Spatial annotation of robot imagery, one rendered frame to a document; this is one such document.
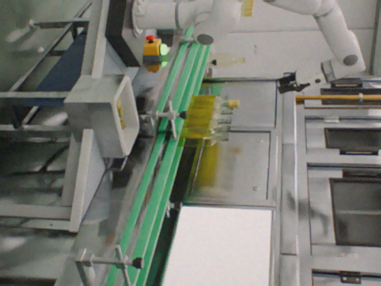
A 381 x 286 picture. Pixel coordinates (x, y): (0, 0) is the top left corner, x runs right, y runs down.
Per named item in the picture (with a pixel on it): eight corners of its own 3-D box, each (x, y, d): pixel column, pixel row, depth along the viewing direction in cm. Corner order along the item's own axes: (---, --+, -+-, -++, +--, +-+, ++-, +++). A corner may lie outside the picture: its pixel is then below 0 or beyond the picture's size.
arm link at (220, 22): (254, -19, 163) (252, 17, 154) (212, 19, 181) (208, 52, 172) (233, -33, 159) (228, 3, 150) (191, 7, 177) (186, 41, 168)
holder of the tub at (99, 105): (105, 169, 165) (126, 170, 163) (86, 102, 149) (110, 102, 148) (118, 139, 178) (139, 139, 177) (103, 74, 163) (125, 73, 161)
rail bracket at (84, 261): (65, 291, 128) (147, 298, 123) (47, 249, 118) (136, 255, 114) (71, 276, 132) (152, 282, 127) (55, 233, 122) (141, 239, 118)
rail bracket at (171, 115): (156, 141, 178) (189, 141, 175) (148, 103, 168) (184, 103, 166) (157, 136, 180) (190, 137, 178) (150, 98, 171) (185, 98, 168)
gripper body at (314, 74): (332, 86, 169) (301, 96, 174) (330, 72, 178) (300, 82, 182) (325, 69, 166) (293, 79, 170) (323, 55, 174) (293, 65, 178)
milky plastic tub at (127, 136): (102, 158, 161) (127, 159, 160) (87, 101, 149) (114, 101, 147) (117, 127, 175) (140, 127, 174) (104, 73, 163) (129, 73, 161)
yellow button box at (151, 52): (142, 60, 207) (159, 60, 205) (139, 45, 203) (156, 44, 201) (146, 53, 213) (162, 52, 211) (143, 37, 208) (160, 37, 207)
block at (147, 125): (136, 137, 178) (155, 137, 177) (132, 116, 173) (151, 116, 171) (139, 131, 181) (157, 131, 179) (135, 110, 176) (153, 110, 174)
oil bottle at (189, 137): (160, 146, 186) (216, 148, 182) (158, 135, 183) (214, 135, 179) (163, 137, 191) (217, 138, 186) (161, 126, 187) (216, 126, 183)
